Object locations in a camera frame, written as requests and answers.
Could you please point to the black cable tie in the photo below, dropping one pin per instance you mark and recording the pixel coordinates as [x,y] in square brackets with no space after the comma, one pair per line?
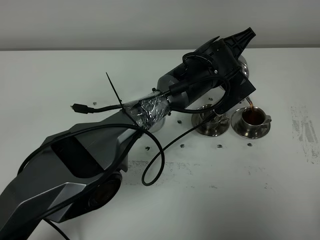
[161,151]

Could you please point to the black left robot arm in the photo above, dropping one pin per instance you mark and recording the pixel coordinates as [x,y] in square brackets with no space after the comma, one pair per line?
[79,170]

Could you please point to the steel teapot saucer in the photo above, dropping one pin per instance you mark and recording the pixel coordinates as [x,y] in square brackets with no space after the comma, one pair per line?
[156,127]

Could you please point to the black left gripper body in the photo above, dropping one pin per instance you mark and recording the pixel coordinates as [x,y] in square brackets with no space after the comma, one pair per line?
[228,67]

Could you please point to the right stainless steel teacup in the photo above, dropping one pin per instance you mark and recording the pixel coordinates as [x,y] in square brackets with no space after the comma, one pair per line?
[255,117]

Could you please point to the left stainless steel teacup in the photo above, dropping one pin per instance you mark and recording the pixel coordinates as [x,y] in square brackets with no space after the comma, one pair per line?
[211,120]

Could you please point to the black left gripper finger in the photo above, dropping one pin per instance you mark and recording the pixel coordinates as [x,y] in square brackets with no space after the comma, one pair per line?
[239,41]

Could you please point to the stainless steel teapot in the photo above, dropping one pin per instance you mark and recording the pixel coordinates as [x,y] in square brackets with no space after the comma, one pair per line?
[245,70]

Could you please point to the stainless steel saucer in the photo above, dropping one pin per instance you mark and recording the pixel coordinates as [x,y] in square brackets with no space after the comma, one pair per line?
[209,132]
[246,131]

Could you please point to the stainless steel teacup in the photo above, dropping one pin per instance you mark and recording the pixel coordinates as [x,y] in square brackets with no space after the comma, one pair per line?
[211,120]
[255,117]

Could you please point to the left stainless steel saucer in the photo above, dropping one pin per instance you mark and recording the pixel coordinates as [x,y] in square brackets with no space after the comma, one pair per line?
[209,132]

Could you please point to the right stainless steel saucer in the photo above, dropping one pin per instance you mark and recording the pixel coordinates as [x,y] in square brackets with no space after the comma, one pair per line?
[246,131]

